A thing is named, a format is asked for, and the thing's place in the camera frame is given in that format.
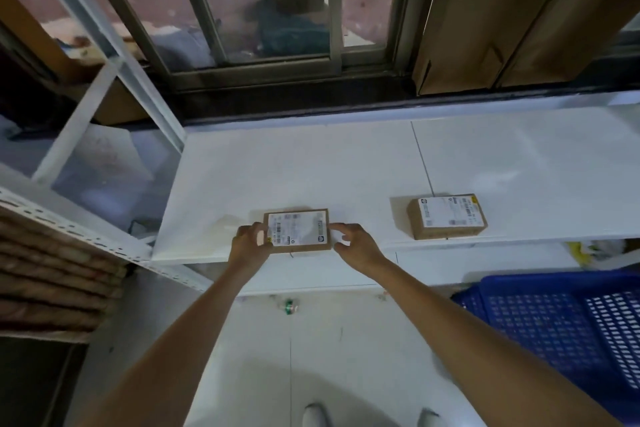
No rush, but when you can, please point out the person's right forearm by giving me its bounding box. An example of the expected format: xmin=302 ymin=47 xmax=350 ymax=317
xmin=372 ymin=259 xmax=626 ymax=427

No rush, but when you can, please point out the labelled box shelved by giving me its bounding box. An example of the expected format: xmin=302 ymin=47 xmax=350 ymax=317
xmin=263 ymin=207 xmax=333 ymax=254
xmin=406 ymin=193 xmax=489 ymax=241

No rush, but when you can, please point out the teal cloth bundle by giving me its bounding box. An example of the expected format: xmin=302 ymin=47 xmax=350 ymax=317
xmin=257 ymin=0 xmax=333 ymax=58

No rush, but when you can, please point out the brown patterned curtain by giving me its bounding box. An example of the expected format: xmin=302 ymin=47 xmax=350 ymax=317
xmin=0 ymin=206 xmax=129 ymax=345

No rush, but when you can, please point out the person's left hand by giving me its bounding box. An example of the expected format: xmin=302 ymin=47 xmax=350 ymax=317
xmin=229 ymin=221 xmax=275 ymax=275

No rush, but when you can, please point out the dark wooden window frame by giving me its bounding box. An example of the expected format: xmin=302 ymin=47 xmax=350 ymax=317
xmin=0 ymin=0 xmax=151 ymax=127

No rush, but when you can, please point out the white plastic bag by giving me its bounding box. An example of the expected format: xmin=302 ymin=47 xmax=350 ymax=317
xmin=589 ymin=239 xmax=629 ymax=262

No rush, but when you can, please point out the yellow plastic bag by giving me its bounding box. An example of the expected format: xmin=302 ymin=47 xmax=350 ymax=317
xmin=565 ymin=241 xmax=596 ymax=268

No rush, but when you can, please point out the flattened brown carton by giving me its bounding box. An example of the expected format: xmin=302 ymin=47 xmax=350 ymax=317
xmin=495 ymin=0 xmax=640 ymax=88
xmin=412 ymin=0 xmax=599 ymax=96

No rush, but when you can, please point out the grey sliding window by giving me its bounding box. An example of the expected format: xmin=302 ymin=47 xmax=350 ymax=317
xmin=29 ymin=0 xmax=640 ymax=92

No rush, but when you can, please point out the blue plastic basket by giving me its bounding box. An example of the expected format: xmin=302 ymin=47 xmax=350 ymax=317
xmin=451 ymin=270 xmax=640 ymax=422

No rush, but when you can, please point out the white bag with red print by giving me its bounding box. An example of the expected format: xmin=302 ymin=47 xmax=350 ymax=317
xmin=75 ymin=123 xmax=156 ymax=182

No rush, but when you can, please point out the white metal shelving rack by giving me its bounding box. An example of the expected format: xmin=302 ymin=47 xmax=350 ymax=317
xmin=0 ymin=0 xmax=640 ymax=295

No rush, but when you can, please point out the person's left forearm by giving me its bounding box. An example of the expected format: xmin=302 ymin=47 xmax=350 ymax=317
xmin=75 ymin=261 xmax=261 ymax=427

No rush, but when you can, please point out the person's right hand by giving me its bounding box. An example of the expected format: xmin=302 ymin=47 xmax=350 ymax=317
xmin=328 ymin=223 xmax=389 ymax=275

